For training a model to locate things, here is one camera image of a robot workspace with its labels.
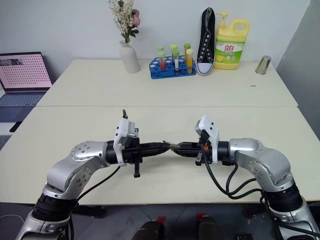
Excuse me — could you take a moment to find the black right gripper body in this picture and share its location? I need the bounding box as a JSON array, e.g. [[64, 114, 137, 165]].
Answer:
[[194, 130, 214, 167]]

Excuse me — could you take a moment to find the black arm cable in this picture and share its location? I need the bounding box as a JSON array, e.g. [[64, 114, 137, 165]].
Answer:
[[67, 164, 122, 240], [201, 147, 266, 201], [225, 163, 256, 196]]

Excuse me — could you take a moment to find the open laptop with pink screen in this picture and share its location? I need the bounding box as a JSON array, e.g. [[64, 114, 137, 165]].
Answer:
[[0, 51, 54, 124]]

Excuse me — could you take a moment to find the yellow capped orange liquid tube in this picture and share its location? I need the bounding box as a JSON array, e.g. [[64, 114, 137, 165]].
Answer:
[[185, 48, 195, 74]]

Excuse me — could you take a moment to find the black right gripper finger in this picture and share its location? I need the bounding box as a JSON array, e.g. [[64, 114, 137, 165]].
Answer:
[[175, 149, 201, 159], [177, 141, 201, 151]]

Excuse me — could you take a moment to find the green capped orange liquid tube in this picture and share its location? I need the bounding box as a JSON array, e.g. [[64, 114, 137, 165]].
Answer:
[[183, 42, 192, 62]]

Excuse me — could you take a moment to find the yellow-green capped test tube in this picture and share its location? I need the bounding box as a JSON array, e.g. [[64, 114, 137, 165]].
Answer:
[[169, 43, 178, 62]]

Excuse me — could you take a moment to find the thin white floor cable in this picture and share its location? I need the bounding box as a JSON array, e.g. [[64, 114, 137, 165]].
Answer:
[[0, 213, 25, 224]]

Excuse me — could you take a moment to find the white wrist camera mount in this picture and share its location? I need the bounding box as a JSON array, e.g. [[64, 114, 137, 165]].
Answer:
[[112, 116, 138, 168], [194, 114, 221, 165]]

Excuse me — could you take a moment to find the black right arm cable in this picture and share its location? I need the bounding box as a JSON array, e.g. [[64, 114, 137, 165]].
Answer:
[[225, 163, 256, 196], [201, 147, 266, 201]]

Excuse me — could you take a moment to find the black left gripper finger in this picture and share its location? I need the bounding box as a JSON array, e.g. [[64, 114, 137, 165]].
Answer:
[[140, 147, 173, 158], [140, 141, 173, 151]]

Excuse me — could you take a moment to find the white ceramic vase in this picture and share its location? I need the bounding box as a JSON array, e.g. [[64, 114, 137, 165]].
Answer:
[[118, 39, 142, 74]]

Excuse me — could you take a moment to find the blue test tube rack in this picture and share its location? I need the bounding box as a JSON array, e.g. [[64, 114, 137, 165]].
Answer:
[[149, 55, 198, 80]]

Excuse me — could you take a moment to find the green capped white label tube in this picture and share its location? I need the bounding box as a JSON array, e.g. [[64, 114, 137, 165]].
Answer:
[[172, 50, 181, 75]]

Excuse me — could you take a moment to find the green capped red liquid tube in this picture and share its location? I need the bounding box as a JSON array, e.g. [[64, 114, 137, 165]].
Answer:
[[157, 50, 167, 71]]

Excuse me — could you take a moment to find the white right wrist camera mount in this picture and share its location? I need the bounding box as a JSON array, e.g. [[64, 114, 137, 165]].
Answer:
[[194, 114, 221, 165]]

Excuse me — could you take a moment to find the dried flower bouquet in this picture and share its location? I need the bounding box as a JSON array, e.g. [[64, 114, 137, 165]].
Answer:
[[107, 0, 141, 44]]

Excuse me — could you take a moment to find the black canvas sneaker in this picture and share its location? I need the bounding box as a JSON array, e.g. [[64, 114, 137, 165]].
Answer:
[[195, 7, 217, 77]]

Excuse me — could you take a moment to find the yellow detergent pump bottle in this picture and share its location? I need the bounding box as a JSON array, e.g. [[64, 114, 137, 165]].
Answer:
[[212, 12, 251, 71]]

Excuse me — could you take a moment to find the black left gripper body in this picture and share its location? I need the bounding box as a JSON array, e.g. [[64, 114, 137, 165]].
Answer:
[[123, 127, 144, 179]]

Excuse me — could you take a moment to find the small black flat object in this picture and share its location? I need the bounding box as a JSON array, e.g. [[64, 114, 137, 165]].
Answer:
[[9, 121, 23, 133]]

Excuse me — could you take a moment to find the silver metal cup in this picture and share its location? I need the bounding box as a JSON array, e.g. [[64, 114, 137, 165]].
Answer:
[[254, 55, 273, 75]]

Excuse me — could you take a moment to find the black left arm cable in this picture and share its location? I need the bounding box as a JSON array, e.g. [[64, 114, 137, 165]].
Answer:
[[67, 164, 122, 240]]

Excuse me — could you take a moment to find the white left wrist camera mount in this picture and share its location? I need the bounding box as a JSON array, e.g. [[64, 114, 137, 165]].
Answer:
[[112, 116, 138, 168]]

